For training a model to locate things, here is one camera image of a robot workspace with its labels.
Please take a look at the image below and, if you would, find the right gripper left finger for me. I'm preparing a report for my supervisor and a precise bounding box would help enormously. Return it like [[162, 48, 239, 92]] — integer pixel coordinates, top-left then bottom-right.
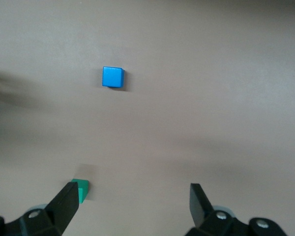
[[4, 181, 80, 236]]

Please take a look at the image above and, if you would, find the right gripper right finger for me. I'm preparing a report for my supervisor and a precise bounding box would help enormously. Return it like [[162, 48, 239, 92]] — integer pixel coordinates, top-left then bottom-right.
[[185, 182, 252, 236]]

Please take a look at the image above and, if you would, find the blue cube block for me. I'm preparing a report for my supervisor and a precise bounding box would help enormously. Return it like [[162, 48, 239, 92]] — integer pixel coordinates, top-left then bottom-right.
[[101, 66, 126, 89]]

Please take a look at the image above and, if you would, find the green cube block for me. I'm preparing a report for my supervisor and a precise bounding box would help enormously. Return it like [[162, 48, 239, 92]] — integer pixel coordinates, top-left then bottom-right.
[[70, 178, 90, 205]]

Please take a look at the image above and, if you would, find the brown table cover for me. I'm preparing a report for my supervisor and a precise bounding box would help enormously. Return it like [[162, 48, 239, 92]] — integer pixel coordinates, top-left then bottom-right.
[[0, 0, 295, 236]]

